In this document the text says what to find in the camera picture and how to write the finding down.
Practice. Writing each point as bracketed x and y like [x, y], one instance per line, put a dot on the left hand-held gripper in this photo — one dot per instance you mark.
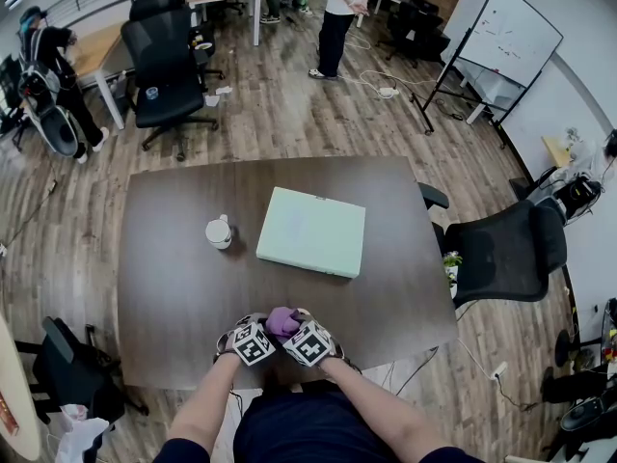
[253, 345]

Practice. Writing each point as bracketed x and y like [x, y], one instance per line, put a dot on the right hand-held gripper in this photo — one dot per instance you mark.
[308, 345]

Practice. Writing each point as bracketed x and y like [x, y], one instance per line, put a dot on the purple cloth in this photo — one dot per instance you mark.
[282, 321]

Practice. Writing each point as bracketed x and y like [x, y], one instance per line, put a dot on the person's right forearm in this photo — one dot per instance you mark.
[376, 403]

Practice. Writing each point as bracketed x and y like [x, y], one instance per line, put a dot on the person's left forearm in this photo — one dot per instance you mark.
[202, 403]

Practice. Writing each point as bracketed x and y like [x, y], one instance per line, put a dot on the person's dark navy clothing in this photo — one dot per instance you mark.
[299, 432]

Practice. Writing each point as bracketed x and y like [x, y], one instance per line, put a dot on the pale green flat box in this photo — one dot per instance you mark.
[311, 232]

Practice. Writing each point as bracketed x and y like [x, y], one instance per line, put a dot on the white mug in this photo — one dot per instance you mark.
[218, 233]

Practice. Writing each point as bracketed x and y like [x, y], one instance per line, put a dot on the small potted plant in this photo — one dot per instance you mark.
[453, 261]
[452, 290]

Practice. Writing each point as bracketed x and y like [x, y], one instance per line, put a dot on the white plastic bag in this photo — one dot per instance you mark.
[82, 437]

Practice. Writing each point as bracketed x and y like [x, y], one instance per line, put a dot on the black mesh office chair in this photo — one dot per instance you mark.
[501, 253]

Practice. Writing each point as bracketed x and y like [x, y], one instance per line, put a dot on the round beige table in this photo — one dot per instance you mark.
[19, 403]

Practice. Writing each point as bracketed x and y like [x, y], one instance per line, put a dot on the crumpled white paper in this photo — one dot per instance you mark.
[224, 89]
[212, 100]

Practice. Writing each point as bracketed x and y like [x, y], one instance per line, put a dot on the black round stool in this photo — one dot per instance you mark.
[565, 347]

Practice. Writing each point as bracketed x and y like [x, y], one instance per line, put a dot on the white power strip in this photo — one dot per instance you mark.
[387, 92]

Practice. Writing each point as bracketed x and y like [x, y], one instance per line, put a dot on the blue tape roll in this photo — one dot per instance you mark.
[152, 93]

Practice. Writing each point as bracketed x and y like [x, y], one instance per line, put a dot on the grey oval shell case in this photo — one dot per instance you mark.
[58, 133]

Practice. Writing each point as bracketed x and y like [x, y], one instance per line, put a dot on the black mesh rack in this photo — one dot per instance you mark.
[609, 335]

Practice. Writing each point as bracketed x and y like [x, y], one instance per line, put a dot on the black high-back office chair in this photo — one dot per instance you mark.
[149, 3]
[164, 56]

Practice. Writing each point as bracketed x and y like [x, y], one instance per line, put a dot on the white plate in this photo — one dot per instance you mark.
[205, 46]

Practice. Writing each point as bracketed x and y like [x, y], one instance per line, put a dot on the black equipment backpack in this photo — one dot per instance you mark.
[581, 196]

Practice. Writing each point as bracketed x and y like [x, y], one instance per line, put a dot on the whiteboard on black stand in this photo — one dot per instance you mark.
[511, 32]

